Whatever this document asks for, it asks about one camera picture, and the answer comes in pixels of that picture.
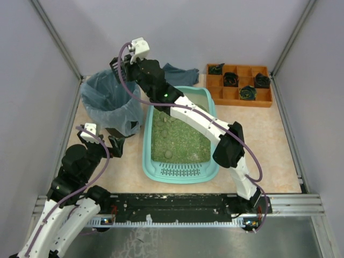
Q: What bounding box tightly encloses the black rolled item lower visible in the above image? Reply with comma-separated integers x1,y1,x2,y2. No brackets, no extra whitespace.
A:
239,85,257,101

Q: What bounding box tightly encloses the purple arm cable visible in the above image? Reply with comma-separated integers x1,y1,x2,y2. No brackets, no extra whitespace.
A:
118,41,271,233
25,126,111,256

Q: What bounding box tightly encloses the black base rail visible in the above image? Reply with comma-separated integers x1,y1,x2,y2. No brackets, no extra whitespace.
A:
37,192,322,233

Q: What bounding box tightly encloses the grey-blue cloth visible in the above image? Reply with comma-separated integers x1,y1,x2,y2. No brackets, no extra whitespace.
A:
162,63,199,87

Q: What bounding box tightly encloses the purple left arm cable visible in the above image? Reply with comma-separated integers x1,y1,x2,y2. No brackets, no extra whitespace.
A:
25,126,111,256

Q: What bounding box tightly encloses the black rolled item middle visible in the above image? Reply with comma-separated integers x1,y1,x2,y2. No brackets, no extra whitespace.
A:
223,72,239,87

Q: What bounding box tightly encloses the translucent blue bin liner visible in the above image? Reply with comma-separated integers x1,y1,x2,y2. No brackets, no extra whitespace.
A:
81,69,144,137

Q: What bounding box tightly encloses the orange wooden compartment tray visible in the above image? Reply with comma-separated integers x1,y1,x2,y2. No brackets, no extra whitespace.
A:
206,63,273,108

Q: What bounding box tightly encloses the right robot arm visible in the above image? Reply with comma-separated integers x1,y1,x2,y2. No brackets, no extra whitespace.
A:
118,58,263,209

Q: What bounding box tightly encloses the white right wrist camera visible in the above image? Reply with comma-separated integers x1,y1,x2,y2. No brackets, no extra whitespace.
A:
127,37,150,65

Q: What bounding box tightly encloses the black rolled item top-left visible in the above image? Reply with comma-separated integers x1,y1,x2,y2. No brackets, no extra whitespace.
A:
208,63,225,75

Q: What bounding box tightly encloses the black trash bin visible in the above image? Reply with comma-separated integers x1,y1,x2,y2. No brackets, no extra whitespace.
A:
106,128,134,139

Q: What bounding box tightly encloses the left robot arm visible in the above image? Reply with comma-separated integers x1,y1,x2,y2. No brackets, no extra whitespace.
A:
13,131,125,257

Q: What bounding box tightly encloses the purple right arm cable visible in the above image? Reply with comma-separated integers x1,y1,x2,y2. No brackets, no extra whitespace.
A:
118,41,271,233

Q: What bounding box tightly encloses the black rolled item right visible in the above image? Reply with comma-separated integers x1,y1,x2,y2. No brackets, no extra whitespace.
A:
254,73,271,89

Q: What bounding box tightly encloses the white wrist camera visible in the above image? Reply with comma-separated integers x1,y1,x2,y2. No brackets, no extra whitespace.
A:
81,123,98,143
127,37,150,65

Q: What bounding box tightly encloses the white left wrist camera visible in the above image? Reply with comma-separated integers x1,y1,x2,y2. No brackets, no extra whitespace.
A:
81,123,98,143

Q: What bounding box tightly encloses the teal plastic litter box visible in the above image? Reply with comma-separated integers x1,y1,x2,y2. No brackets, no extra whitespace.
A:
141,86,221,184

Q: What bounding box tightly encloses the green cat litter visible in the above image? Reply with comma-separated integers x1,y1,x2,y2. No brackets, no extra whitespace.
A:
151,109,211,164

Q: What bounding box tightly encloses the black litter scoop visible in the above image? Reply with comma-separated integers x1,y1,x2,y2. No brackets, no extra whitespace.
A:
109,57,127,83

